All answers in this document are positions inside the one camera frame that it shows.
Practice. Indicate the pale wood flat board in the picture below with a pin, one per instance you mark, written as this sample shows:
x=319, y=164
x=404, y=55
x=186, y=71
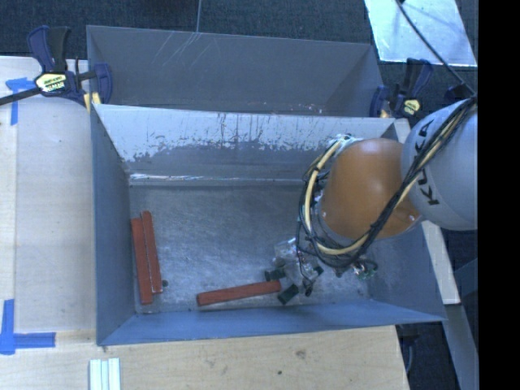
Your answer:
x=53, y=217

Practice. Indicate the red-brown flat block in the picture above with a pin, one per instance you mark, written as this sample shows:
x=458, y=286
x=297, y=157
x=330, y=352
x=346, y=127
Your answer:
x=152, y=254
x=141, y=266
x=237, y=293

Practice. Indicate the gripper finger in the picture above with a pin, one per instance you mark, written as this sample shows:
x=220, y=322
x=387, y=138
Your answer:
x=288, y=294
x=274, y=275

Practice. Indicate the grey metal bin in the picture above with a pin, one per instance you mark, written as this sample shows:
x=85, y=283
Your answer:
x=227, y=234

